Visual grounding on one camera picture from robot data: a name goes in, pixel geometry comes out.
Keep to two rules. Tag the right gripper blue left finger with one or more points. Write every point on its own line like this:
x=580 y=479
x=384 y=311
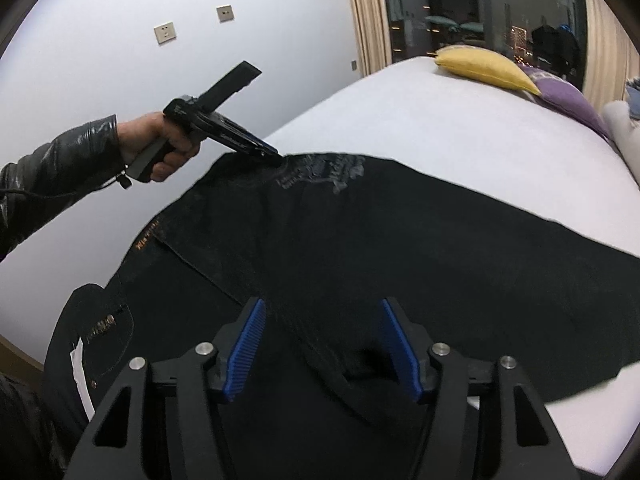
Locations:
x=236 y=344

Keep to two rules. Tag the beige curtain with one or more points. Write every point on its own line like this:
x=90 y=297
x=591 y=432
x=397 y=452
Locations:
x=372 y=35
x=611 y=58

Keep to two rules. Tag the purple pillow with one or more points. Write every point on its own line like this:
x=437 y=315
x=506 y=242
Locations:
x=566 y=99

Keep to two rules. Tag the yellow pillow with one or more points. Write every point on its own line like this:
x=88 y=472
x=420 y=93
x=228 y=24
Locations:
x=486 y=66

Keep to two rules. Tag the beige right curtain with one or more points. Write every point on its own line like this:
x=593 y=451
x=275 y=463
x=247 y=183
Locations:
x=611 y=58

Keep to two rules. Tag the beige left curtain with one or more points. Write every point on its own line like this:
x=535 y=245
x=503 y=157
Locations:
x=372 y=35

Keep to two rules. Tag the left forearm black jacket sleeve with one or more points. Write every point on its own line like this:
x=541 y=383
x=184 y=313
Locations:
x=40 y=186

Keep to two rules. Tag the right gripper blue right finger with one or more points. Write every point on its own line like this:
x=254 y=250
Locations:
x=408 y=345

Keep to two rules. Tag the wall power socket plate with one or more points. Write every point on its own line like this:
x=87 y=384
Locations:
x=165 y=32

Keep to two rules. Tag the rolled beige grey duvet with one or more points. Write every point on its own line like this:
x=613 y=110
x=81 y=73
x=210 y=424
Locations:
x=622 y=119

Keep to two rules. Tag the black jeans pants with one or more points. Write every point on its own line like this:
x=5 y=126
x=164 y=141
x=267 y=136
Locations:
x=321 y=401

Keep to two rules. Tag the dark glass window door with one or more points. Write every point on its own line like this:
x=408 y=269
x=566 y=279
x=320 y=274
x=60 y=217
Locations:
x=549 y=34

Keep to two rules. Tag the white bed mattress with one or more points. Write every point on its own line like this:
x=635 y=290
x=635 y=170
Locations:
x=475 y=159

